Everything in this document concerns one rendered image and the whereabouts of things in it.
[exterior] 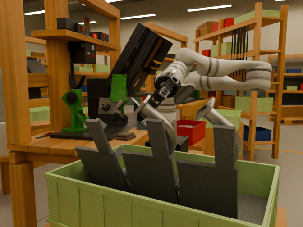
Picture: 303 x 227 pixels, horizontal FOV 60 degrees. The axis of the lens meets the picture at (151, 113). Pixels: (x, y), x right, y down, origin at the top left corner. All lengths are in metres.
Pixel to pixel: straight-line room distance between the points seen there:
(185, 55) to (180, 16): 10.65
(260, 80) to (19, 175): 1.33
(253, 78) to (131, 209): 0.67
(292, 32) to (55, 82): 9.53
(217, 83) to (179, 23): 10.45
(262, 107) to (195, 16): 7.50
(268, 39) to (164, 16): 4.26
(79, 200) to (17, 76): 0.95
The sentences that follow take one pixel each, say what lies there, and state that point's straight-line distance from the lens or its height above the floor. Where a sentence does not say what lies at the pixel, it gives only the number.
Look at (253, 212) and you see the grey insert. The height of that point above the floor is 0.85.
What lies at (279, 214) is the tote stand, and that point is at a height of 0.79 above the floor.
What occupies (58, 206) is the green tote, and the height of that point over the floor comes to 0.87.
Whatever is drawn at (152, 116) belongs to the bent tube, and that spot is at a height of 1.14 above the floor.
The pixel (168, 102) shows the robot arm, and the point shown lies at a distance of 1.24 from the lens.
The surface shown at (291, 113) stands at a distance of 8.44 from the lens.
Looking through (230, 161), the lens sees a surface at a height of 1.05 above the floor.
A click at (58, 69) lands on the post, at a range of 1.88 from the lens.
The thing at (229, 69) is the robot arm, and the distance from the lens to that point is 1.02.
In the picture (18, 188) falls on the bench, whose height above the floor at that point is 0.63.
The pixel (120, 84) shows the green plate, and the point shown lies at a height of 1.19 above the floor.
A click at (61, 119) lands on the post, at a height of 0.96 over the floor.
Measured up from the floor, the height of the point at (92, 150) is 1.02.
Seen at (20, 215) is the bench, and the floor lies 0.46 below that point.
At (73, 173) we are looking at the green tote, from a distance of 0.94.
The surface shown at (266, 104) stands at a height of 0.84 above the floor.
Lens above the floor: 1.24
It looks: 8 degrees down
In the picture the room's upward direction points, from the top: straight up
